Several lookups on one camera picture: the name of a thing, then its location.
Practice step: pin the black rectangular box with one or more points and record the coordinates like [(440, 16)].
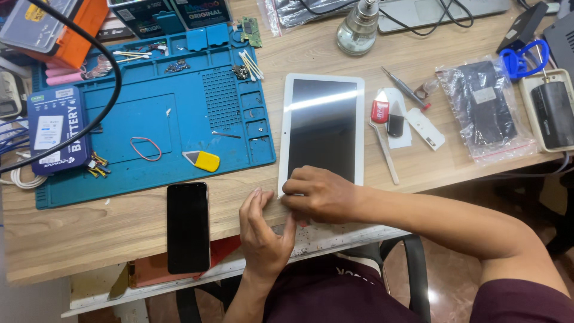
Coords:
[(522, 27)]

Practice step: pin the clear tape rolls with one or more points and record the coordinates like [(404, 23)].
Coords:
[(101, 67)]

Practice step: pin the pair of cotton swabs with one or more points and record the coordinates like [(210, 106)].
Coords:
[(132, 54)]

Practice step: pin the person's right hand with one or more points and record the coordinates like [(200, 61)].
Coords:
[(327, 197)]

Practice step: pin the thin metal pry strip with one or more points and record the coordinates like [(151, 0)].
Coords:
[(226, 134)]

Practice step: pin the small dark component cluster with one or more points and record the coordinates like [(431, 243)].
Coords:
[(241, 71)]

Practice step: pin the black chair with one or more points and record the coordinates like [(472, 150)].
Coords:
[(415, 278)]

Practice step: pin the beige tray with black cylinder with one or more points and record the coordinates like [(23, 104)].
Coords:
[(554, 114)]

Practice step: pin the small precision screwdriver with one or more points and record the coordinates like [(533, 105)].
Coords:
[(405, 87)]

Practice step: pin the clear bag with black part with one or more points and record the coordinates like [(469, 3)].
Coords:
[(486, 107)]

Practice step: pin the glass liquid dispenser bottle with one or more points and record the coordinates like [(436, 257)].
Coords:
[(357, 31)]

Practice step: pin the bundle of yellow connectors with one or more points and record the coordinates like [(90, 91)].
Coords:
[(98, 166)]

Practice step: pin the clear zip bag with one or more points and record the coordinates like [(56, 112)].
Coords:
[(291, 11)]

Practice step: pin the person's left hand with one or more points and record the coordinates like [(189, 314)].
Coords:
[(264, 242)]

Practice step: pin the blue silicone repair mat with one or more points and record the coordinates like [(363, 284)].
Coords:
[(179, 112)]

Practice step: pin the red rubber band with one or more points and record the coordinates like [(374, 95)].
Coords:
[(132, 146)]

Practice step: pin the bunch of cotton swabs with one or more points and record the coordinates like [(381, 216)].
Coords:
[(250, 65)]

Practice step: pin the red plastic pry pick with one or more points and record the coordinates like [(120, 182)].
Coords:
[(380, 112)]

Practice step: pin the small black flex part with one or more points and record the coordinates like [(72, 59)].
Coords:
[(177, 66)]

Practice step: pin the pink cylinders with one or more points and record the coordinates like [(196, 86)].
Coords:
[(62, 76)]

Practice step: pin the small white card piece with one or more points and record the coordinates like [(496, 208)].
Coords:
[(426, 130)]

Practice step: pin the small clear plastic packet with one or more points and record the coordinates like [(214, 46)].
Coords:
[(428, 86)]

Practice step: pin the white tablet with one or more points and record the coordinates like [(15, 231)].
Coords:
[(323, 130)]

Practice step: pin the white device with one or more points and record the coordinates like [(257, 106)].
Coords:
[(9, 94)]

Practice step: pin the dark blue battery box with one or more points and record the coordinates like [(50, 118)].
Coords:
[(58, 130)]

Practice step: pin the person's maroon shirt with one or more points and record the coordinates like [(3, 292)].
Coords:
[(341, 296)]

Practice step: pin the green circuit board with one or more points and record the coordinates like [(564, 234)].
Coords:
[(251, 32)]

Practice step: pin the black product box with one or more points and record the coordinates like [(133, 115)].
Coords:
[(141, 18), (202, 13)]

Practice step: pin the black smartphone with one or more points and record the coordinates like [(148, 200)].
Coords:
[(188, 229)]

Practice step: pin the white pull-out desk shelf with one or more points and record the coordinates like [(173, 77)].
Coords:
[(323, 237)]

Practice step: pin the black plastic pry pick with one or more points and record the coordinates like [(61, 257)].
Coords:
[(395, 123)]

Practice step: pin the orange case with clear lid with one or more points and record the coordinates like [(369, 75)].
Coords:
[(67, 40)]

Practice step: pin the person's right fingers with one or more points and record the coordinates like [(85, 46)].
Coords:
[(297, 190)]

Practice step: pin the orange flat case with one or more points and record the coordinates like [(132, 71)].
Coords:
[(152, 271)]

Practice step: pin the grey device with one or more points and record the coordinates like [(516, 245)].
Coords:
[(563, 40)]

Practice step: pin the white tool backing card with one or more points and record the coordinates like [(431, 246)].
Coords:
[(401, 142)]

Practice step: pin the silver laptop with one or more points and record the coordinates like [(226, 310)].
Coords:
[(421, 13)]

